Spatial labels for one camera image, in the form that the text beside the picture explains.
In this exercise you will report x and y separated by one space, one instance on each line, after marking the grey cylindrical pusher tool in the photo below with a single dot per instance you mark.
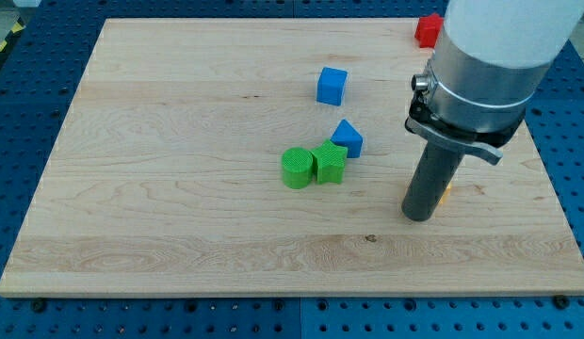
434 172

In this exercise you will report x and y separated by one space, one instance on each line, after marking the yellow hexagon block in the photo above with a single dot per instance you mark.
445 195

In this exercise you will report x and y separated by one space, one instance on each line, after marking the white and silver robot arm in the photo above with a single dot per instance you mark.
488 60

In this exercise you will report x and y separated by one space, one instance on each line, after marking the blue cube block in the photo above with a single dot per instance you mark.
331 86

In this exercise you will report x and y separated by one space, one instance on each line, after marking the blue triangle block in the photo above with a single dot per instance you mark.
346 135

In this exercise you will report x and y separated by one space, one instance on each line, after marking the green star block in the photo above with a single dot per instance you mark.
329 162

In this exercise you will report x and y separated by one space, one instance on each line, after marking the red block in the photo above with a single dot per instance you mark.
428 29

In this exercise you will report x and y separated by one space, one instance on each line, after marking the green cylinder block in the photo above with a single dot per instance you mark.
297 168

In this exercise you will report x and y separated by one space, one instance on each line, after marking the wooden board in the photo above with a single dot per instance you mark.
166 178

